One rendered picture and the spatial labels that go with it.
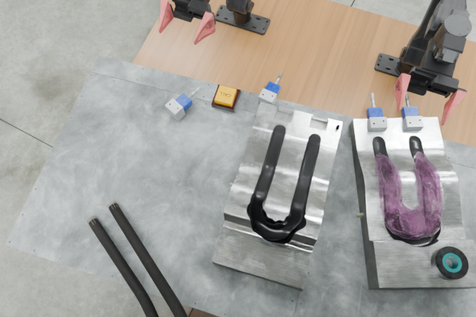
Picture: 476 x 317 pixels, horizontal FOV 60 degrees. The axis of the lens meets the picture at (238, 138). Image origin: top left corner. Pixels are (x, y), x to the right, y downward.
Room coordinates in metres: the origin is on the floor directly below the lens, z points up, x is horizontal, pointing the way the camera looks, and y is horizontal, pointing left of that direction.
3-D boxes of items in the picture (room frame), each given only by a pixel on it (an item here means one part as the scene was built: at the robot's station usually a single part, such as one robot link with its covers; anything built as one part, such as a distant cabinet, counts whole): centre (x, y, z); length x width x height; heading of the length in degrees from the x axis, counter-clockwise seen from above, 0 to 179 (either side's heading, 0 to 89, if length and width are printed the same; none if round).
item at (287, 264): (0.31, -0.10, 0.87); 0.50 x 0.26 x 0.14; 157
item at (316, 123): (0.49, -0.25, 0.87); 0.05 x 0.05 x 0.04; 67
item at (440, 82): (0.37, -0.46, 1.20); 0.09 x 0.07 x 0.07; 151
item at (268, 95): (0.67, -0.14, 0.83); 0.13 x 0.05 x 0.05; 146
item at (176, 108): (0.66, 0.16, 0.83); 0.13 x 0.05 x 0.05; 129
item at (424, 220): (0.25, -0.46, 0.90); 0.26 x 0.18 x 0.08; 174
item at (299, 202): (0.32, -0.12, 0.92); 0.35 x 0.16 x 0.09; 157
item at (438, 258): (0.05, -0.49, 0.93); 0.08 x 0.08 x 0.04
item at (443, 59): (0.45, -0.46, 1.26); 0.07 x 0.06 x 0.11; 61
